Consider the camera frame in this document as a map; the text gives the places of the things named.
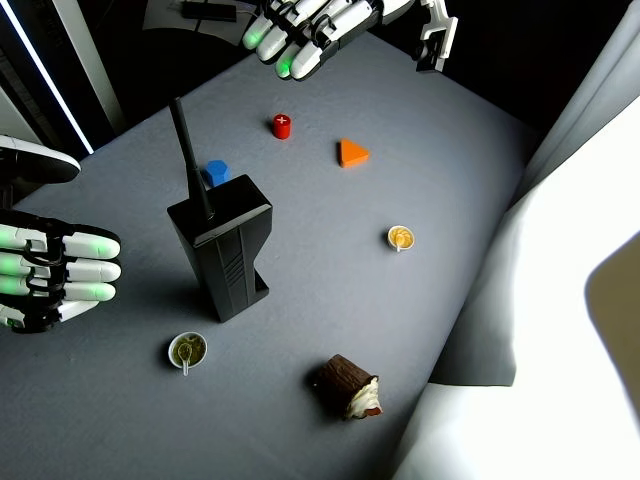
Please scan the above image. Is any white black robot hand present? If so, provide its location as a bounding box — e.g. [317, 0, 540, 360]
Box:
[242, 0, 416, 81]
[0, 133, 123, 335]

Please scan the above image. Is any black walkie-talkie radio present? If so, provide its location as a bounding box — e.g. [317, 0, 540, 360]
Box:
[166, 96, 275, 324]

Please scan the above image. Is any black flat device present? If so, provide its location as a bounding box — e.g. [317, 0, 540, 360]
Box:
[179, 0, 239, 23]

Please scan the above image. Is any orange triangle block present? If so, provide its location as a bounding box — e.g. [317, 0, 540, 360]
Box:
[336, 138, 372, 170]

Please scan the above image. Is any toy green soup bowl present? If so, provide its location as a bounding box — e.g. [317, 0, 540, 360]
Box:
[167, 330, 209, 378]

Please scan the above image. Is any blue hexagon block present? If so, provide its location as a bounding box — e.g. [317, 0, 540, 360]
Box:
[203, 159, 233, 189]

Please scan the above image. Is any white light strip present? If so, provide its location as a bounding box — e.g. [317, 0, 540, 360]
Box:
[0, 0, 96, 156]

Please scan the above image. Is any grey table cloth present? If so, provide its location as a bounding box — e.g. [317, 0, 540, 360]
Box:
[0, 29, 542, 480]

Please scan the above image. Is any white backdrop sheet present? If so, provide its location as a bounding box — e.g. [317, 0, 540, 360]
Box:
[391, 0, 640, 480]

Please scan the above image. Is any beige rounded panel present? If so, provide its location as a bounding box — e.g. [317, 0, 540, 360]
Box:
[583, 233, 640, 407]

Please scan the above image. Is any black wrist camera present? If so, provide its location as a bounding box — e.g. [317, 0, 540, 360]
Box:
[413, 39, 444, 75]

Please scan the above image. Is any grey upright post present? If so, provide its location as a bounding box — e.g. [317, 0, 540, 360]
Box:
[47, 0, 127, 136]

